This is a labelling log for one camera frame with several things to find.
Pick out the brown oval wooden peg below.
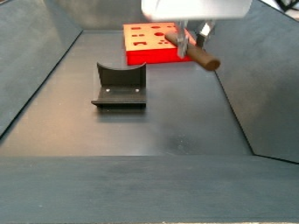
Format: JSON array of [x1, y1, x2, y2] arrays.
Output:
[[164, 32, 220, 71]]

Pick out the red foam shape-sorter block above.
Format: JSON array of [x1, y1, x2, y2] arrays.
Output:
[[122, 23, 191, 66]]

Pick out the dark grey curved fixture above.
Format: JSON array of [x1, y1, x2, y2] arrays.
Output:
[[90, 64, 146, 107]]

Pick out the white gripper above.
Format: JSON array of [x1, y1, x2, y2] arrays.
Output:
[[141, 0, 252, 59]]

